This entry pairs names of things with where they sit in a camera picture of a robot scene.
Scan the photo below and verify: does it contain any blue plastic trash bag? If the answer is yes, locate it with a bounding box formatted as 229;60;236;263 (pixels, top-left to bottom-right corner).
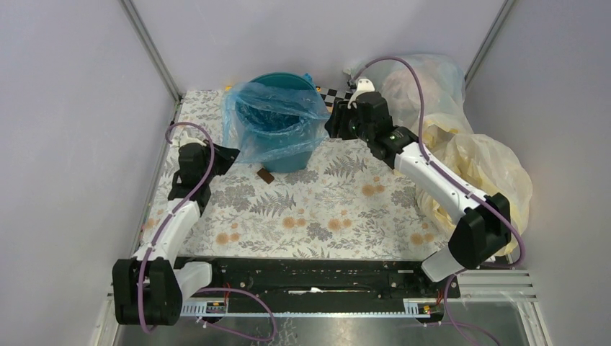
221;82;330;163

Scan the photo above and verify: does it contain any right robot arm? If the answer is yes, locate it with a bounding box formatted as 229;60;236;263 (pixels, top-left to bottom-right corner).
325;92;512;297

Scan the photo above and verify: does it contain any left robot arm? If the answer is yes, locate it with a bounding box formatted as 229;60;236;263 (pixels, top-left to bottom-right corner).
112;142;240;332

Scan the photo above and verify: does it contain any clear stuffed trash bag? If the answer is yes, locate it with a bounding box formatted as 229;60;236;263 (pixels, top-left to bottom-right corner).
344;54;465;134

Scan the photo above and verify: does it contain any teal plastic trash bin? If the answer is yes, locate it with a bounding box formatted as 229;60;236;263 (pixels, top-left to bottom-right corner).
229;73;326;173

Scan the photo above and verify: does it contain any yellow plastic trash bag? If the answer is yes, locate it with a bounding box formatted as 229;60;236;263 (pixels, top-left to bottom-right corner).
423;112;533;234

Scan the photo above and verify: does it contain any black white checkerboard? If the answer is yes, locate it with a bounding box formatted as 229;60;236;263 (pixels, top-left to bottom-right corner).
316;86;353;108

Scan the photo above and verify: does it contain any brown wooden block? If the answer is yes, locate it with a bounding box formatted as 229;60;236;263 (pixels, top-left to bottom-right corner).
257;168;275;185

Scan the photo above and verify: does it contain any floral table mat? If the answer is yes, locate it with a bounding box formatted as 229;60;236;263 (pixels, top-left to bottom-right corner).
137;89;452;262

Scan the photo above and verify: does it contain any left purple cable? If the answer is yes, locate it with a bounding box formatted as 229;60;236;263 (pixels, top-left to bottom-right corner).
137;121;279;343

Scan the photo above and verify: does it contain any purple cable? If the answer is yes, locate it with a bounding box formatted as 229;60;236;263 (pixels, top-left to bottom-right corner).
137;121;279;343
350;56;527;346

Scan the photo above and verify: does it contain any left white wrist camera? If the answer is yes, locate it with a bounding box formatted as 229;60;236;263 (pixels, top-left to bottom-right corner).
177;131;208;148

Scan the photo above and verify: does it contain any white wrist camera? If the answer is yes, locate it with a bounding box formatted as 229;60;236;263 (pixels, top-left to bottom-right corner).
347;77;375;109
177;131;208;148

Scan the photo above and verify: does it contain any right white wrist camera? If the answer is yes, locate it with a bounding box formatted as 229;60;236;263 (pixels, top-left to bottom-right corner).
347;77;375;109

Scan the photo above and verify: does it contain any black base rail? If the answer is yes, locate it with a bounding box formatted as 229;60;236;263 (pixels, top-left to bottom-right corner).
174;256;462;316

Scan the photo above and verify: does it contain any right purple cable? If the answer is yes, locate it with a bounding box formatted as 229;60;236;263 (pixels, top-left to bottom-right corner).
350;56;527;346

